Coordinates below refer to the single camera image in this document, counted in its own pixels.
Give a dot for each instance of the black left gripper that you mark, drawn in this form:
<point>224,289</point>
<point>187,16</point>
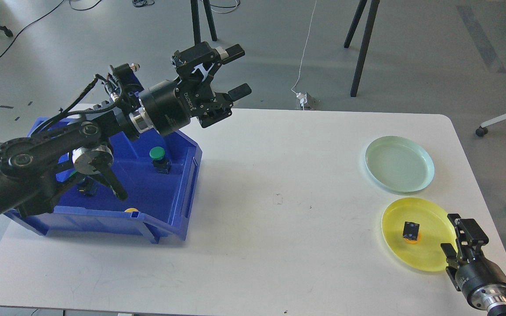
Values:
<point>169,105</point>

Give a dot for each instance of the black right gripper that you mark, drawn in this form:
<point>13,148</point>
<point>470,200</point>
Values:
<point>481,281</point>

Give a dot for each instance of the yellow push button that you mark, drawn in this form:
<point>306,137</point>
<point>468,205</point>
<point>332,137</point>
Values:
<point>410,232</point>

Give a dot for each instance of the green push button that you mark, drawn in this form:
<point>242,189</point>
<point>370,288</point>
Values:
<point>84,184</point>
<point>160,161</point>

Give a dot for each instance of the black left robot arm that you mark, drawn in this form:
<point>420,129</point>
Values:
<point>34,169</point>

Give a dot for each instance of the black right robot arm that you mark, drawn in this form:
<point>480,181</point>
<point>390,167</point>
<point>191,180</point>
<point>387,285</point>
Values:
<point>481,281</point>

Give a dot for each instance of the yellow plate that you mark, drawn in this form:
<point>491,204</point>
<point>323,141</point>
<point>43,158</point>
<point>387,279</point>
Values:
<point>435,228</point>

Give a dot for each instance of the pale green plate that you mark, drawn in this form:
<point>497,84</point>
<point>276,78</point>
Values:
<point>398,164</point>

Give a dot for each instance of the black tripod legs left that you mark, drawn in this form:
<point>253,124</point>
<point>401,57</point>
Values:
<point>195,21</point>

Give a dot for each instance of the black tripod legs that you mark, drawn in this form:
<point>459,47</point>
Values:
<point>365,42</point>
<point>195,21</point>

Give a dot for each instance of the white power adapter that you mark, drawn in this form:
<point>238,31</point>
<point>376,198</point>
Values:
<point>305,101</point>

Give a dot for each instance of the blue plastic bin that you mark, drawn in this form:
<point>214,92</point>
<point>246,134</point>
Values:
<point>164,201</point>

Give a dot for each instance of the black tripod legs right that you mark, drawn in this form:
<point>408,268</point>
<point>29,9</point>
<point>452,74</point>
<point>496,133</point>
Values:
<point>365,42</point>

